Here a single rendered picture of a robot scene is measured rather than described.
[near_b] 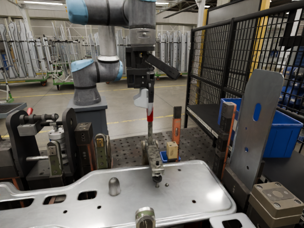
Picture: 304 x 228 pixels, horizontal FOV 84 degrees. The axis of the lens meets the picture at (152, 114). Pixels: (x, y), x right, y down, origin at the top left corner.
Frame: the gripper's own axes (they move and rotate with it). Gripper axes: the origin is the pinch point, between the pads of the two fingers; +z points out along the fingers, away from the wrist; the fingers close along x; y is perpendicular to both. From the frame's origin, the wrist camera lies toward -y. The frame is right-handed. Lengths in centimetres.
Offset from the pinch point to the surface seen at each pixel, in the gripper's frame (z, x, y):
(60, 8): -218, -1091, 331
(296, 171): 16.5, 18.0, -43.4
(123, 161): 49, -41, 12
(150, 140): 11.3, 0.7, 0.0
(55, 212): 19.5, 18.7, 27.1
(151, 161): 12.2, 11.6, 1.3
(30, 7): -218, -1068, 473
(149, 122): 4.4, 0.7, 0.2
